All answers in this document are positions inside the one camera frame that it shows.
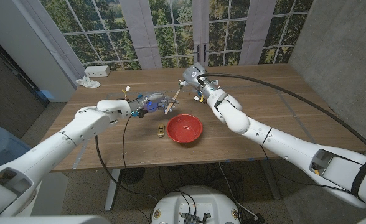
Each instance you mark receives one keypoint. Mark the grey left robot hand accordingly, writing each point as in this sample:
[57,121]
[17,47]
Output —
[155,102]

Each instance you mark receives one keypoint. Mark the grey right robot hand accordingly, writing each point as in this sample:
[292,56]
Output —
[197,76]

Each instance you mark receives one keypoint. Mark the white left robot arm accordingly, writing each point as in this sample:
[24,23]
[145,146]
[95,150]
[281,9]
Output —
[61,143]

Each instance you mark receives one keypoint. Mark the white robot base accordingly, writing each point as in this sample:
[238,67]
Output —
[198,202]

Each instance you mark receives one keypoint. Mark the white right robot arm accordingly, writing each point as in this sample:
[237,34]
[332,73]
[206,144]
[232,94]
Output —
[295,146]

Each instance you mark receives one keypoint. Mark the yellow toy car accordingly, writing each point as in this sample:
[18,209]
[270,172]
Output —
[161,130]

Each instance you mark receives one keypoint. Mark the red bowl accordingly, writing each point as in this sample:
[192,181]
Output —
[184,129]

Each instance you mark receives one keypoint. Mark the white power strip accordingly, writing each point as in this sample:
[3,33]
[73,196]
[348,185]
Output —
[97,71]

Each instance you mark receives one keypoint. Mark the crumpled white tissue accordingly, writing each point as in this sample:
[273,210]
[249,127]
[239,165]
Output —
[88,82]

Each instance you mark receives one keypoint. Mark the printed window backdrop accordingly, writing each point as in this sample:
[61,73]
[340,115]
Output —
[139,31]

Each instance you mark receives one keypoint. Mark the black round floor fan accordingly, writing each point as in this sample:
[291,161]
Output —
[132,176]

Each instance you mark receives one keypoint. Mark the blue grey bin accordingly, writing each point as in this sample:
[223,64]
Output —
[2,146]

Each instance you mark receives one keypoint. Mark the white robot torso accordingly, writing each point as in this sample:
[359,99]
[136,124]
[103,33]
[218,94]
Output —
[46,220]

